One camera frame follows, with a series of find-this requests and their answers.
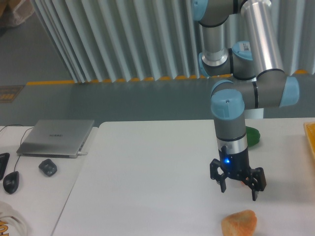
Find black computer mouse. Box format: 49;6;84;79
3;171;20;194

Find triangular orange bread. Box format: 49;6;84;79
221;209;257;236

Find white corrugated partition screen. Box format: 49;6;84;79
30;0;315;83

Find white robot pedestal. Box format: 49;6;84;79
244;108;264;119

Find silver closed laptop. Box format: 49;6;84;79
16;119;95;158

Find brown floor sign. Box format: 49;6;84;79
0;85;25;103

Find clear bag with items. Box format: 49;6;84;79
0;0;34;29

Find black keyboard corner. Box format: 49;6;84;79
0;152;10;180

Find white yellow cloth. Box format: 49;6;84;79
0;201;30;236

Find black mouse cable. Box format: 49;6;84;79
0;124;34;173

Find green bell pepper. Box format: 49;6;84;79
246;126;260;148

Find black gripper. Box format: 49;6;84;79
210;146;267;201

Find yellow plastic basket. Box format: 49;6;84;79
303;122;315;158

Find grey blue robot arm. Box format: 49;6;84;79
191;0;300;200

